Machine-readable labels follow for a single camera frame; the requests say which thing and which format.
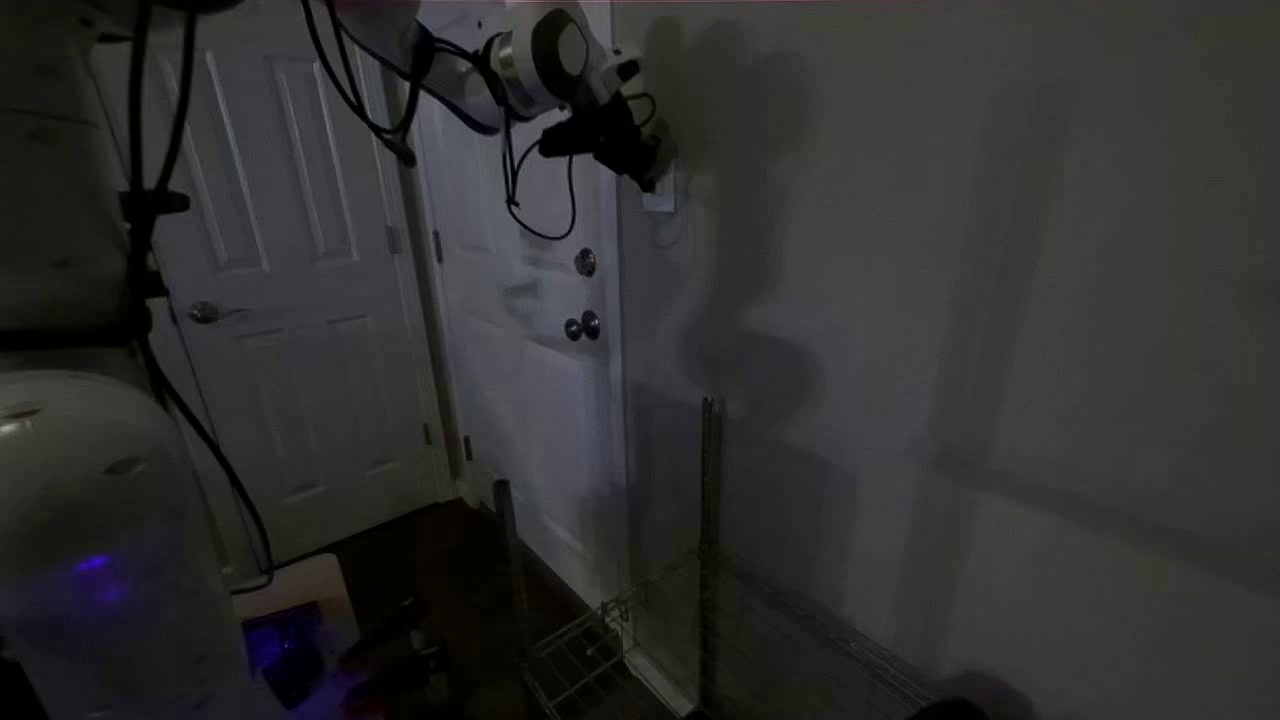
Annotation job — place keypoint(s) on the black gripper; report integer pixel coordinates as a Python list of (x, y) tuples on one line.
[(603, 133)]

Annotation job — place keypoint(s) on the white wall light switch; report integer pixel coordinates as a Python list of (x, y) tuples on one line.
[(667, 203)]

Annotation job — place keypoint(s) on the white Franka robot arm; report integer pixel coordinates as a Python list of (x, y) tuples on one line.
[(532, 53)]

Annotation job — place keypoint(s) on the white rounded robot base housing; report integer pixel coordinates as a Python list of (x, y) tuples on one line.
[(106, 546)]

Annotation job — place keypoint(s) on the silver deadbolt thumb turn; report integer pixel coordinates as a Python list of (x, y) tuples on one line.
[(585, 263)]

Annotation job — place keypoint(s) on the white panelled entry door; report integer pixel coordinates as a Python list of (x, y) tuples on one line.
[(532, 294)]

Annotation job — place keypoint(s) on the silver round door knob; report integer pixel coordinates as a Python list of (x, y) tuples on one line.
[(583, 325)]

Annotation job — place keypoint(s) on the white panelled closet door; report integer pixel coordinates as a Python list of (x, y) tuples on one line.
[(293, 294)]

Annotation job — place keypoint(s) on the thin black stand pole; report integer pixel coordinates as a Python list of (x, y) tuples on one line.
[(139, 203)]

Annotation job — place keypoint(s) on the white door frame trim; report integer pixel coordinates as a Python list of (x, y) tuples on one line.
[(435, 307)]

